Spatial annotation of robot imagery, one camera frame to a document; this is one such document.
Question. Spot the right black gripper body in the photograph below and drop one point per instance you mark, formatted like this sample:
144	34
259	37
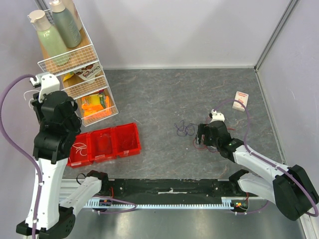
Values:
206	134

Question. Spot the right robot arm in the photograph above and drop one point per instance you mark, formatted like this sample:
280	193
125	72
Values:
289	188

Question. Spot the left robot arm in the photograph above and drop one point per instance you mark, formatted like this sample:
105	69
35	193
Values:
50	218

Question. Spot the small white card box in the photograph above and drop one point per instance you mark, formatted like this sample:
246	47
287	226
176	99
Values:
241	100

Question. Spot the red bin right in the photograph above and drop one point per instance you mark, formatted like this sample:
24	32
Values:
127	140

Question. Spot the red bin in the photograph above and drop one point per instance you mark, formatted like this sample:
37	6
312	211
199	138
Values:
102	146
127	140

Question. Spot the red bin middle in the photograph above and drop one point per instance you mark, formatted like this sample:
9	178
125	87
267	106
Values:
102	146

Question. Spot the orange snack packs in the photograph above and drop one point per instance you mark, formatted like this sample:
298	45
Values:
95	103

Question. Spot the chocolate cookie box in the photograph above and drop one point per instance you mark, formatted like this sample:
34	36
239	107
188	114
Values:
88	72

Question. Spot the light green bottle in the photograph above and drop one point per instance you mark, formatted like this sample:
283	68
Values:
49	37

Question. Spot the dark green bottle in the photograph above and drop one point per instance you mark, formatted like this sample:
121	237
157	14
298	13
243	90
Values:
65	24

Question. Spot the beige bottle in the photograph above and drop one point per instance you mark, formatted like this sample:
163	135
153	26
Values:
69	4

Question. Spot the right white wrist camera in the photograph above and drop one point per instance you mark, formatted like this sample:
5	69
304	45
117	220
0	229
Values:
216	116

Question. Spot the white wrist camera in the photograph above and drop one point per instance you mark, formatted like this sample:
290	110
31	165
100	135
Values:
47	82
216	116

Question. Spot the slotted cable duct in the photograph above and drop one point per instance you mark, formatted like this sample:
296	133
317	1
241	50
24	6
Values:
100	203

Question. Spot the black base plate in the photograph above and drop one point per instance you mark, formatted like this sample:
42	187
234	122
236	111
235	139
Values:
171	190

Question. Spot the aluminium frame rail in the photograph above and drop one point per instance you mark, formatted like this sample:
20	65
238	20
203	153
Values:
68	186

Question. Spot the white wire shelf rack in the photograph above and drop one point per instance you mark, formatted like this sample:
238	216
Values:
80	56

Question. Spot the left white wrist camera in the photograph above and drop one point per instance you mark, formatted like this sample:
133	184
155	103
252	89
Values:
47	82

